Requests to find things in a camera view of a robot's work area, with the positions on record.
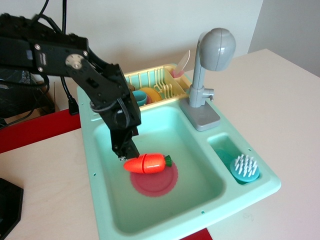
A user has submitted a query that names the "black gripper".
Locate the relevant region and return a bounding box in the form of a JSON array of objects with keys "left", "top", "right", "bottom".
[{"left": 98, "top": 96, "right": 141, "bottom": 162}]

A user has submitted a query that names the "orange toy carrot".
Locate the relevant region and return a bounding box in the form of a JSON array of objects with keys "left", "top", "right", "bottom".
[{"left": 123, "top": 153, "right": 172, "bottom": 174}]

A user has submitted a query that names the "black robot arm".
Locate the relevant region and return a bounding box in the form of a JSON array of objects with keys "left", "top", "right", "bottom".
[{"left": 0, "top": 13, "right": 141, "bottom": 160}]

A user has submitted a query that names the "pink toy plate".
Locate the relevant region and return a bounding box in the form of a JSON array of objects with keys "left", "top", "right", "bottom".
[{"left": 130, "top": 162, "right": 179, "bottom": 198}]

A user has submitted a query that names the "yellow toy plate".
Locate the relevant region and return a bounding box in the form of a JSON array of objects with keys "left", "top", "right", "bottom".
[{"left": 139, "top": 87, "right": 162, "bottom": 103}]

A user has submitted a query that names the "pink toy bowl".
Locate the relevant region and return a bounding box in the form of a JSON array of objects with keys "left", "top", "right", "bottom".
[{"left": 145, "top": 95, "right": 152, "bottom": 105}]

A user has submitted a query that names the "teal toy cup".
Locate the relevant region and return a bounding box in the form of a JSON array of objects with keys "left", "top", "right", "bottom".
[{"left": 132, "top": 90, "right": 147, "bottom": 107}]

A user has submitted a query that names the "brown toy kiwi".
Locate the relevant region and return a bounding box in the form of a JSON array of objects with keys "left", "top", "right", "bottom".
[{"left": 128, "top": 84, "right": 136, "bottom": 92}]

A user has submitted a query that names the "yellow dish rack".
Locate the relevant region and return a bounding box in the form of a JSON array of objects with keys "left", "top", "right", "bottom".
[{"left": 124, "top": 64, "right": 191, "bottom": 111}]

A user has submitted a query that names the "mint green toy sink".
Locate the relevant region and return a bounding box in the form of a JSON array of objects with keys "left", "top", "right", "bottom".
[{"left": 77, "top": 64, "right": 281, "bottom": 240}]

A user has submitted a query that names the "red board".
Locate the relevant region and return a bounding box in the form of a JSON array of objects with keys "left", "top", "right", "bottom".
[{"left": 0, "top": 109, "right": 81, "bottom": 153}]

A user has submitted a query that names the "teal scrub brush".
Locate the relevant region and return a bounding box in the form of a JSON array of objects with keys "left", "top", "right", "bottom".
[{"left": 229, "top": 154, "right": 260, "bottom": 183}]

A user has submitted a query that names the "black bag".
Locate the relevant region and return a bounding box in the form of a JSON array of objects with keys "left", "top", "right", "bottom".
[{"left": 0, "top": 68, "right": 55, "bottom": 119}]

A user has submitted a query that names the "black base bottom left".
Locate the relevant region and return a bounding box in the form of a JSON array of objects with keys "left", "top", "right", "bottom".
[{"left": 0, "top": 178, "right": 24, "bottom": 240}]

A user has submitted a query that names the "grey toy faucet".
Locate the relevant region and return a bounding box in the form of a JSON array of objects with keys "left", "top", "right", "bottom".
[{"left": 179, "top": 27, "right": 237, "bottom": 132}]

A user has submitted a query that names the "black gooseneck cable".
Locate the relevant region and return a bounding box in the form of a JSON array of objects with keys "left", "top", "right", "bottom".
[{"left": 59, "top": 0, "right": 80, "bottom": 116}]

